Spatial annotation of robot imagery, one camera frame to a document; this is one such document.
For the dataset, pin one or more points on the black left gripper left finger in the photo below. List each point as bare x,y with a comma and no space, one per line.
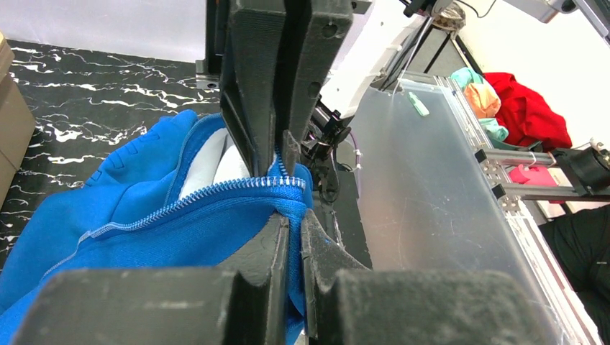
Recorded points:
240,301

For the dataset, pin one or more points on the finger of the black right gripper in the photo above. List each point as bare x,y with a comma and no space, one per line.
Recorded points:
253,36
312,36

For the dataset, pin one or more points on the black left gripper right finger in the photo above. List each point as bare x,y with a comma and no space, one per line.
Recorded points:
346,303

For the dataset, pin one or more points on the blue zip jacket white lining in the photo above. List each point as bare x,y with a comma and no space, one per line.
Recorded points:
179,195

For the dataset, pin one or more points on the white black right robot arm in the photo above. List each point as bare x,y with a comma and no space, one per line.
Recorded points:
377,32

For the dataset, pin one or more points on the green clip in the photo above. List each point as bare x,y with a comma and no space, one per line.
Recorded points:
419,106

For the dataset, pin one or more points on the orange cloth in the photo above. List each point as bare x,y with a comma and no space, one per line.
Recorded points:
483,100

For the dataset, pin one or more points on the teal green cloth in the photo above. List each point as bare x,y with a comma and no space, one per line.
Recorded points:
492,126

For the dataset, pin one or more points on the pink cloth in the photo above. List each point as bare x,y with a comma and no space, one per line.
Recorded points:
528,181

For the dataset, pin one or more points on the red cloth pile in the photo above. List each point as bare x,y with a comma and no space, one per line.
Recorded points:
526,115

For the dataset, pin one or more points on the tan plastic toolbox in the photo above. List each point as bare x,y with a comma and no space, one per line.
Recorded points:
17,122

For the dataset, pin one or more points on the aluminium extrusion frame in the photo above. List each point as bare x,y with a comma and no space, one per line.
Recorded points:
576,327

